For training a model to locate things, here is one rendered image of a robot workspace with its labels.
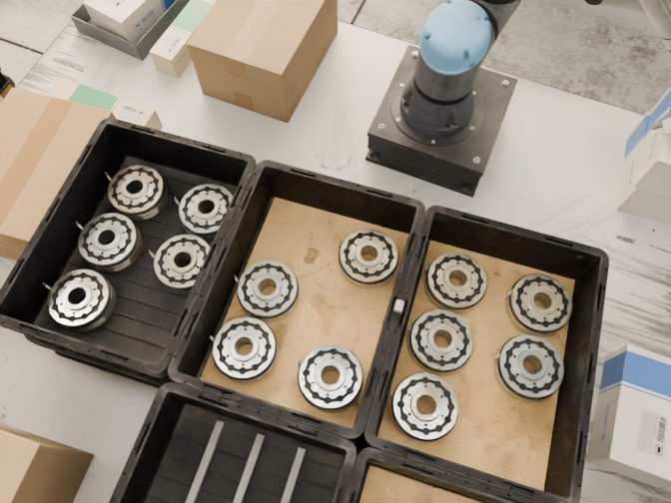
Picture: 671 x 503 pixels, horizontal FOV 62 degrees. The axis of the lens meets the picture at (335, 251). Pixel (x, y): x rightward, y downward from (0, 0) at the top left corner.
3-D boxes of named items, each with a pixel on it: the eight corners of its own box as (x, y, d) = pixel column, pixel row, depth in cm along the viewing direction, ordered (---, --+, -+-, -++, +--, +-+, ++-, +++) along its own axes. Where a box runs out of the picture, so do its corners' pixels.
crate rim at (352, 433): (261, 164, 99) (260, 157, 97) (425, 209, 95) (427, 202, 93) (167, 381, 83) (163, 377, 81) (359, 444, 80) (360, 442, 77)
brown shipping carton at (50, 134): (49, 135, 127) (11, 87, 112) (138, 156, 124) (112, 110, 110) (-20, 251, 115) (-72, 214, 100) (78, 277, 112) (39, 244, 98)
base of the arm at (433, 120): (422, 67, 120) (429, 33, 111) (484, 98, 117) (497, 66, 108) (385, 116, 116) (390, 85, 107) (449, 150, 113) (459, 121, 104)
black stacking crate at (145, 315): (127, 154, 111) (105, 118, 101) (266, 192, 108) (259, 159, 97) (24, 338, 96) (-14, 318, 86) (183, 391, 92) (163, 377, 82)
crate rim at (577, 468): (426, 209, 95) (428, 202, 93) (604, 256, 91) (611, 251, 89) (359, 444, 80) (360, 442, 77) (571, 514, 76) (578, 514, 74)
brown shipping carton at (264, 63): (258, 7, 142) (249, -49, 128) (337, 32, 139) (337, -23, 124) (203, 94, 131) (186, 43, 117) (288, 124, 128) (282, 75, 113)
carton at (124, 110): (58, 114, 129) (46, 97, 123) (73, 95, 131) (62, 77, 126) (149, 147, 125) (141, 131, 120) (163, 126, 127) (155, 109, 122)
